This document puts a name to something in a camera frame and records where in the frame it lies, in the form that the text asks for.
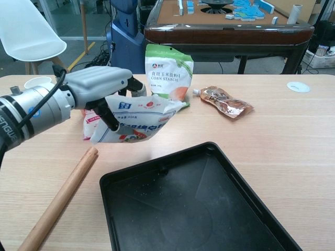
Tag green white corn starch bag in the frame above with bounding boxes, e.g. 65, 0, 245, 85
145, 43, 195, 108

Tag white sugar bag blue print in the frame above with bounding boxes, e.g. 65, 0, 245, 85
90, 94, 186, 145

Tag pink salt bag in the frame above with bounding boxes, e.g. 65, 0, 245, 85
81, 108, 105, 142

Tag brown sauce spout pouch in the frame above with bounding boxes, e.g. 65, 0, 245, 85
193, 85, 255, 120

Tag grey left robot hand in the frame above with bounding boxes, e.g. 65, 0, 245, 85
62, 66, 147, 133

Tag black baking tray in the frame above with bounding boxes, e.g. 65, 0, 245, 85
99, 141, 302, 251

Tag stack of white paper cups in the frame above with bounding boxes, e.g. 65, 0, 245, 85
24, 76, 53, 89

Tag white paper roll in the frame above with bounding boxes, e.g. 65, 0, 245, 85
287, 4, 304, 25

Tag black mahjong table centre dome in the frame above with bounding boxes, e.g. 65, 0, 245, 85
199, 0, 234, 14

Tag white round grommet cover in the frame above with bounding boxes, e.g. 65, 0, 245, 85
286, 81, 311, 93

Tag white cardboard box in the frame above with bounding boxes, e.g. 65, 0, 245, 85
303, 44, 335, 69

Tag pile of blue mahjong tiles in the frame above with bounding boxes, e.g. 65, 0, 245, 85
231, 0, 275, 21

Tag wooden rolling pin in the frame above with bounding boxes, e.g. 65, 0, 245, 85
17, 146, 99, 251

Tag wooden post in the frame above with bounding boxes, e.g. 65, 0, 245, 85
80, 0, 89, 55

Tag blue machine base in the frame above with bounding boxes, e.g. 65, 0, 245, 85
109, 0, 146, 75

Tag white chair wooden legs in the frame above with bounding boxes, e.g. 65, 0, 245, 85
0, 0, 71, 75

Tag brown mahjong table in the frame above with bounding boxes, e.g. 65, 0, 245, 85
143, 0, 315, 75

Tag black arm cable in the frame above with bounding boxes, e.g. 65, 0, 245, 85
18, 63, 68, 131

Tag black floor cable bundle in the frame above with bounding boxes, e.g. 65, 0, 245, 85
85, 43, 116, 73

